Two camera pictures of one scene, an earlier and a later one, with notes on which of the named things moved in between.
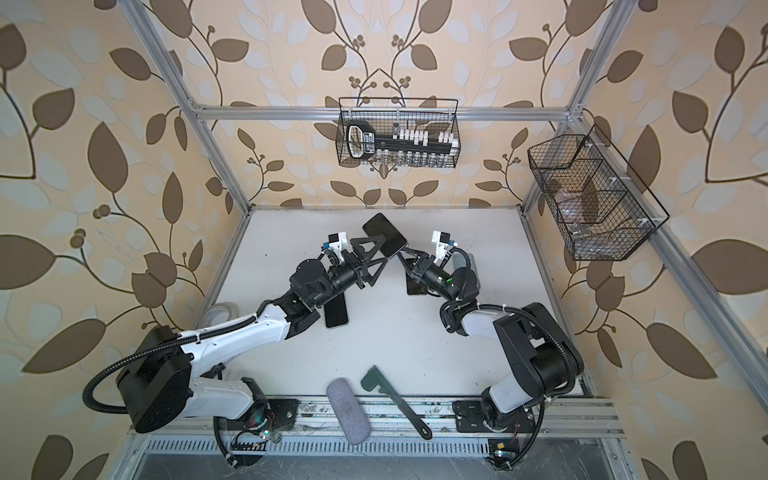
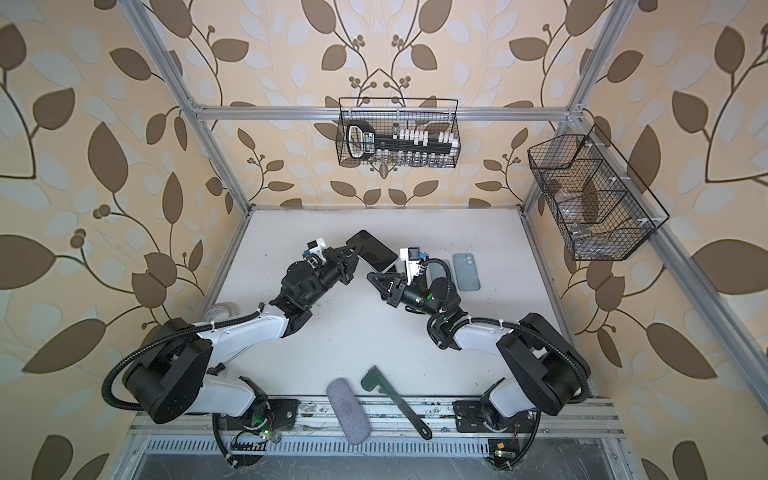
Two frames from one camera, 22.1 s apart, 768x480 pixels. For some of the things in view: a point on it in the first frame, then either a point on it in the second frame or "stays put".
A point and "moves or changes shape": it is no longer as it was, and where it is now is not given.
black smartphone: x=335 y=312 moves or changes shape
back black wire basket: x=398 y=132 stays put
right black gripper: x=419 y=275 -> x=390 y=295
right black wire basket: x=600 y=207 stays put
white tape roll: x=220 y=312 stays put
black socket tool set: x=406 y=147 stays put
